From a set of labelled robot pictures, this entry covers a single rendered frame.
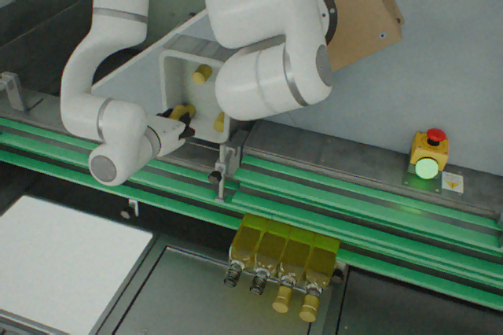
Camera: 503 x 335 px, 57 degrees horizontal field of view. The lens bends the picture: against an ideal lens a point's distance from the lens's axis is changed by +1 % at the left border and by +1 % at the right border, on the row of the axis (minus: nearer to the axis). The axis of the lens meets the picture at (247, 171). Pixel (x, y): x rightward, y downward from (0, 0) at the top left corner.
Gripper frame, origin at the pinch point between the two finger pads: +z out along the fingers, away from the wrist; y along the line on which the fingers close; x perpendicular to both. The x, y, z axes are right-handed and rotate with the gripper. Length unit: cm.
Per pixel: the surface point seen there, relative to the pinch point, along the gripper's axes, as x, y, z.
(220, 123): -3.5, 6.5, 12.3
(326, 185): -8.9, 35.7, 3.2
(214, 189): -17.8, 9.3, 4.6
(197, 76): 7.8, 0.8, 9.2
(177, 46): 14.1, -4.2, 8.0
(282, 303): -26.8, 33.2, -17.6
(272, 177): -8.9, 23.7, 0.9
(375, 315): -40, 54, 3
